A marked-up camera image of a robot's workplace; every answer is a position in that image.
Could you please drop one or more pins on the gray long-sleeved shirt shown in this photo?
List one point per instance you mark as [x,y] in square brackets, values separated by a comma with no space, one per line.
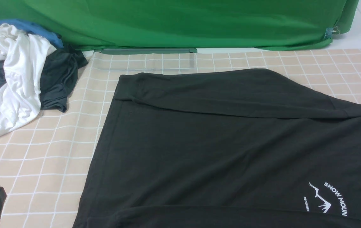
[237,149]

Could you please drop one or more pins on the white crumpled shirt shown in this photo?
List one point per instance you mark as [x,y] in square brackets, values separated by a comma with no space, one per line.
[23,57]

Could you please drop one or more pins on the beige checkered tablecloth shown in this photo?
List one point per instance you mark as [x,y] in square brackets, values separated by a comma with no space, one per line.
[43,165]

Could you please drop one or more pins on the blue crumpled garment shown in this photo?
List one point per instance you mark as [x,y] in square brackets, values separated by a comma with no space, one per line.
[41,31]

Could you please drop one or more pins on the dark gray crumpled garment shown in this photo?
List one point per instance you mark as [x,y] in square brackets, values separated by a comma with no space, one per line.
[58,78]

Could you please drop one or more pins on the green backdrop cloth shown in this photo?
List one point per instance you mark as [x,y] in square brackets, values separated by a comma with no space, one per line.
[275,25]

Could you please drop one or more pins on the blue binder clip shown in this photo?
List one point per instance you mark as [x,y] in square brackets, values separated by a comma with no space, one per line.
[331,32]

